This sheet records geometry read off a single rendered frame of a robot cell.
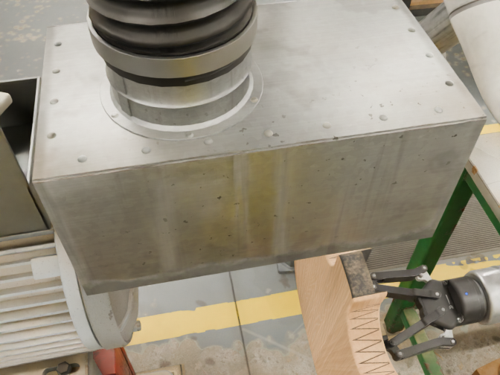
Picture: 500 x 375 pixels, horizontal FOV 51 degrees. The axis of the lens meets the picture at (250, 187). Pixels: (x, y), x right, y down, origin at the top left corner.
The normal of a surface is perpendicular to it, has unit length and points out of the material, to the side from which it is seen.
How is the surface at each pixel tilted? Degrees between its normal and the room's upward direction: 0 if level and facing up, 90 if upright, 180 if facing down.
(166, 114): 90
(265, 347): 0
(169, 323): 0
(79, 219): 90
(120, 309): 86
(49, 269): 46
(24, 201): 90
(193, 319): 0
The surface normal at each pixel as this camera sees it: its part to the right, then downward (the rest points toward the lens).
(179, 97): 0.11, 0.76
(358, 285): 0.03, -0.42
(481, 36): -0.56, 0.27
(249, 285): 0.00, -0.65
